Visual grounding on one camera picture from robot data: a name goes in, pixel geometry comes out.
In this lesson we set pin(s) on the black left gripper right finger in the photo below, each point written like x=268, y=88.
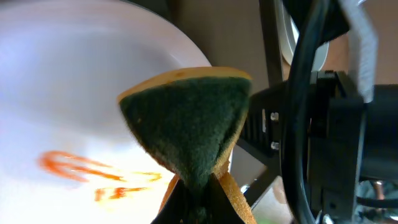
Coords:
x=219, y=208

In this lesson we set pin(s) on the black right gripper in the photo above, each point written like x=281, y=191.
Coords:
x=316, y=150

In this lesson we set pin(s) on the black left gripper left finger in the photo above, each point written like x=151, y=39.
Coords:
x=177, y=207

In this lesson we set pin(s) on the yellow green sponge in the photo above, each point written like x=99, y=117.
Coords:
x=188, y=121

